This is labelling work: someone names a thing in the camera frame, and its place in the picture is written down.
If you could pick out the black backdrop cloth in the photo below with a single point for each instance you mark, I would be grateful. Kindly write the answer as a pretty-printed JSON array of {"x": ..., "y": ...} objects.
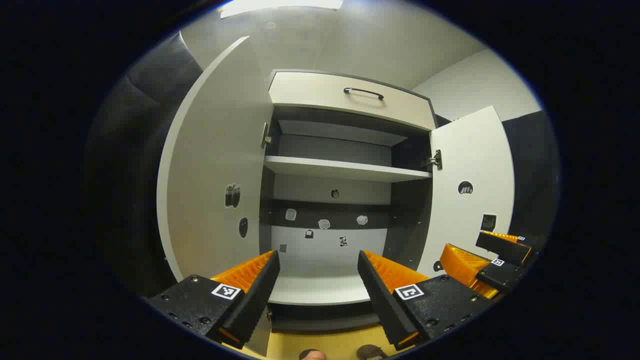
[{"x": 135, "y": 150}]

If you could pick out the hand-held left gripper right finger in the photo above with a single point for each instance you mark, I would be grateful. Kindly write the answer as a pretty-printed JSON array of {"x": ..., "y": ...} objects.
[{"x": 380, "y": 295}]

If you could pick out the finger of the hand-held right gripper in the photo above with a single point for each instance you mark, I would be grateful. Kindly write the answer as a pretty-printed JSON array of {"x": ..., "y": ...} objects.
[
  {"x": 502, "y": 247},
  {"x": 500, "y": 277}
]

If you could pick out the ceiling light panel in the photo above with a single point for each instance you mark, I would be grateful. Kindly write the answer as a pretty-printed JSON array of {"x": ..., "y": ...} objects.
[{"x": 280, "y": 6}]

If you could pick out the metal door hinge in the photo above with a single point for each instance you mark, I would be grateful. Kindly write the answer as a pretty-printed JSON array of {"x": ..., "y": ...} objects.
[
  {"x": 265, "y": 136},
  {"x": 434, "y": 161}
]

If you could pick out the beige cabinet drawer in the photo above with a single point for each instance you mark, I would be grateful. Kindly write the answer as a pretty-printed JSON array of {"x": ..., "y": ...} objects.
[{"x": 320, "y": 95}]

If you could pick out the white cabinet shelf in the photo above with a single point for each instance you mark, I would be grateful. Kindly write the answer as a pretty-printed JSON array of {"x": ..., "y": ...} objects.
[{"x": 340, "y": 169}]

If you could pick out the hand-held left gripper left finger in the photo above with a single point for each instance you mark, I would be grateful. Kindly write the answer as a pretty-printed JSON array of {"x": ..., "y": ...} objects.
[{"x": 255, "y": 295}]

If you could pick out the white cabinet door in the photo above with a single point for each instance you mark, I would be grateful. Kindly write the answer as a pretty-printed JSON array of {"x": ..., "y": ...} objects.
[
  {"x": 475, "y": 165},
  {"x": 210, "y": 150}
]

